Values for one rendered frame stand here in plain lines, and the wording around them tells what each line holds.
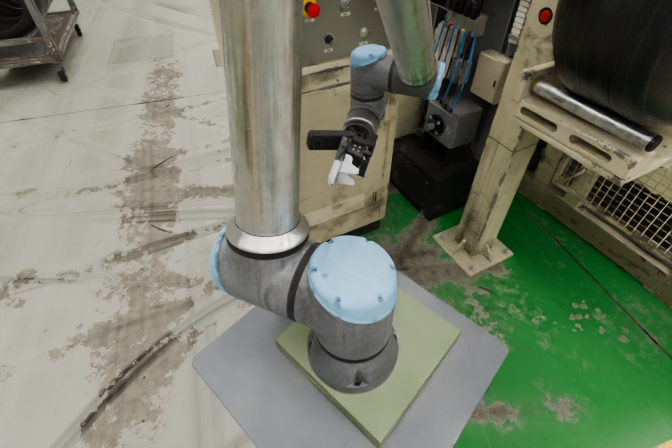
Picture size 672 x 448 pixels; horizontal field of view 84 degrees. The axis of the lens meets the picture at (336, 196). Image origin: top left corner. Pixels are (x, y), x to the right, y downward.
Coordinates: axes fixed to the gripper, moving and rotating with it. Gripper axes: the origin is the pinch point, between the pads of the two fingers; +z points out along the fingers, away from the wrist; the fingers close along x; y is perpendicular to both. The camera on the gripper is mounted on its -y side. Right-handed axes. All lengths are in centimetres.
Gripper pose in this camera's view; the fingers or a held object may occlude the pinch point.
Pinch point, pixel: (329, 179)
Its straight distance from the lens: 82.7
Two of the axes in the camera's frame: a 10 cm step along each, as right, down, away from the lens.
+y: 9.4, 3.3, -0.3
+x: -2.2, 6.8, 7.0
